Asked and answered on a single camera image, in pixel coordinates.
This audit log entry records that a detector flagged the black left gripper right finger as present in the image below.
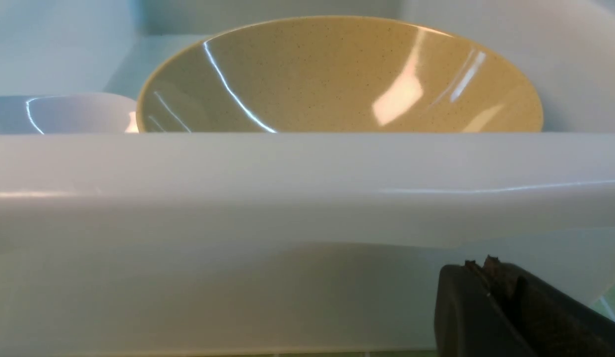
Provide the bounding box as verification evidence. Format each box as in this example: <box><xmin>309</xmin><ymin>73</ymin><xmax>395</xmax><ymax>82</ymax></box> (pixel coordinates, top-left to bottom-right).
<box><xmin>486</xmin><ymin>256</ymin><xmax>615</xmax><ymax>357</ymax></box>

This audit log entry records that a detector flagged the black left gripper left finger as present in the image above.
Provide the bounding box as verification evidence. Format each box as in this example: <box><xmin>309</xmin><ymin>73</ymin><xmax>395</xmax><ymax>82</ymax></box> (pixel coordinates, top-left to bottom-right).
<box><xmin>434</xmin><ymin>265</ymin><xmax>536</xmax><ymax>357</ymax></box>

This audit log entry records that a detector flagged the white square dish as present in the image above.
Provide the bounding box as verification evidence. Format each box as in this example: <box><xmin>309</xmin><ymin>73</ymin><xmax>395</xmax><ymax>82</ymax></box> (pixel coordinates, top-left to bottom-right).
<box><xmin>0</xmin><ymin>93</ymin><xmax>139</xmax><ymax>135</ymax></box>

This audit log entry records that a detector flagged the tan noodle bowl in tub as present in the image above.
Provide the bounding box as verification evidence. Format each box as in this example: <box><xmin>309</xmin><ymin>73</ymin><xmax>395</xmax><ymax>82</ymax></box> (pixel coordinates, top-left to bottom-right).
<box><xmin>136</xmin><ymin>15</ymin><xmax>544</xmax><ymax>133</ymax></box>

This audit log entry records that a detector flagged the large white plastic tub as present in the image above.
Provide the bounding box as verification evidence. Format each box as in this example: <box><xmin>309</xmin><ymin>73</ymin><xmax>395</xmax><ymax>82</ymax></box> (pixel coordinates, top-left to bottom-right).
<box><xmin>0</xmin><ymin>0</ymin><xmax>615</xmax><ymax>357</ymax></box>

